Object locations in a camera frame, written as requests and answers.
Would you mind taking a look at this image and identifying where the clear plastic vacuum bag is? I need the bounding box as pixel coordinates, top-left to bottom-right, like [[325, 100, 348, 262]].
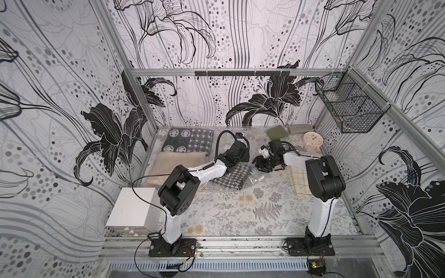
[[189, 130, 301, 191]]

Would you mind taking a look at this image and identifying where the green scarf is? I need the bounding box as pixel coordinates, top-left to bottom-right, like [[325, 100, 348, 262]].
[[266, 125, 290, 141]]

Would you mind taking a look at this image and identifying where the black white houndstooth scarf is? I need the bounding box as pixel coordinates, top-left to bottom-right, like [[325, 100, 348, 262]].
[[209, 163, 251, 191]]

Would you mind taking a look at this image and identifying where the cream checked scarf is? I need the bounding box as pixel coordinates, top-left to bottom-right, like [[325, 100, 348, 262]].
[[287, 166, 312, 196]]

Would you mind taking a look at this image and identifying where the black patterned cloth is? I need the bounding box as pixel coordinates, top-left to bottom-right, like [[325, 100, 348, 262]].
[[162, 127, 214, 156]]

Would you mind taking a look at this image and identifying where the beige fluffy cloth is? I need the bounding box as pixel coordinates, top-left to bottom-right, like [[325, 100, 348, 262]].
[[143, 152, 207, 188]]

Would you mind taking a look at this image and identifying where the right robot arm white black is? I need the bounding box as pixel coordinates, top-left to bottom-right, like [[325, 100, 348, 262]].
[[252, 140, 346, 244]]

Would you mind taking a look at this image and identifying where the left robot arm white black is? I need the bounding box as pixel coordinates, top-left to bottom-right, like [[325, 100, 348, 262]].
[[158, 136, 250, 245]]

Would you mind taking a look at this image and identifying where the pink round clock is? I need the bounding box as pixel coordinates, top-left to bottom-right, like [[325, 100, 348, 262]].
[[302, 132, 324, 150]]

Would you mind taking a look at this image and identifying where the small green circuit board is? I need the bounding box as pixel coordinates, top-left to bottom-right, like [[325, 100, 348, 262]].
[[307, 260, 326, 277]]

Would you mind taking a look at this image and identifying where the white box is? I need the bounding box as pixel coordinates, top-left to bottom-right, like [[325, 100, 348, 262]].
[[105, 187, 164, 236]]

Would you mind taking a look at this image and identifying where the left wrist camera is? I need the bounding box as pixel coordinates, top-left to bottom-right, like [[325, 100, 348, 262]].
[[235, 132, 243, 140]]

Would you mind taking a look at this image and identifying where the black wall bar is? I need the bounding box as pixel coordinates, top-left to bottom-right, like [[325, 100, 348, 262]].
[[194, 70, 290, 76]]

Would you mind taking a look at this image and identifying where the black wire basket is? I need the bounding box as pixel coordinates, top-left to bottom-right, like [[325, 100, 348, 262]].
[[315, 70, 391, 133]]

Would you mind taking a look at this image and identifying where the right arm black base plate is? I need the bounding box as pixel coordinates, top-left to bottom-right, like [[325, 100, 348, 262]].
[[283, 236, 336, 257]]

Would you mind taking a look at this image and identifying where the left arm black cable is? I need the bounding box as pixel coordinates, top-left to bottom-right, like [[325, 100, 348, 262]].
[[131, 130, 250, 278]]

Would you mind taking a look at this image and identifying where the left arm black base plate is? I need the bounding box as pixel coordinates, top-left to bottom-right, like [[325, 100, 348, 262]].
[[149, 237, 198, 258]]

